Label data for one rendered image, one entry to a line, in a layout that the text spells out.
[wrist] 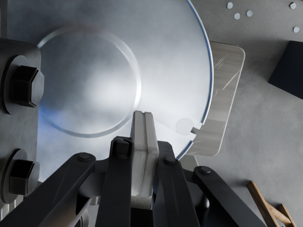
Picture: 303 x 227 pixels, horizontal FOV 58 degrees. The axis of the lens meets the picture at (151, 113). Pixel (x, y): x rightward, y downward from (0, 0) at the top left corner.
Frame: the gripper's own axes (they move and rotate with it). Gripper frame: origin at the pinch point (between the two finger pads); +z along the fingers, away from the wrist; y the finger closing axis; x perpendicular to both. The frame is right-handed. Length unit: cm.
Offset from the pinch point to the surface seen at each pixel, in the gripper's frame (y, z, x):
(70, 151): -7.4, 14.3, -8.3
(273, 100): 59, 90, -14
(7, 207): -17.0, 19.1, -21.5
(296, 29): 59, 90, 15
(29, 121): -7.8, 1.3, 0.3
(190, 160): 14.9, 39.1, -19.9
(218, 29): 30, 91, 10
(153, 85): 1.4, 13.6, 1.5
